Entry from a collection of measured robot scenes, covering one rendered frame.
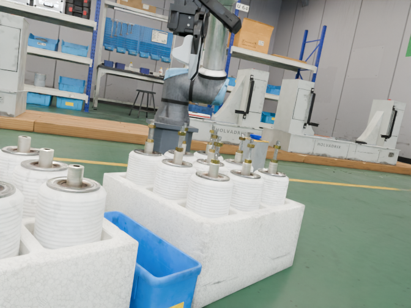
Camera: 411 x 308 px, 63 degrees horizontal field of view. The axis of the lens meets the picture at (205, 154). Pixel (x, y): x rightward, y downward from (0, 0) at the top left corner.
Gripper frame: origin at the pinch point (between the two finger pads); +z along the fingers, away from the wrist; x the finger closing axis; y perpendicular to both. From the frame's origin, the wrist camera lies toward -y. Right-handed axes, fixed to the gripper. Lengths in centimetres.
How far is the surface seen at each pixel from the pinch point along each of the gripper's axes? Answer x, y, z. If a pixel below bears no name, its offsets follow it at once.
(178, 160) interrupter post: 1.1, 0.4, 20.4
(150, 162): -3.0, 7.9, 22.9
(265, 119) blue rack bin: -553, -63, 15
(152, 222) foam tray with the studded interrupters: 8.2, 2.8, 33.9
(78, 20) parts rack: -401, 236, -81
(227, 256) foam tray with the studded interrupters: 12.2, -14.6, 36.6
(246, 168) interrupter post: -0.8, -15.7, 19.7
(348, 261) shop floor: -24, -53, 47
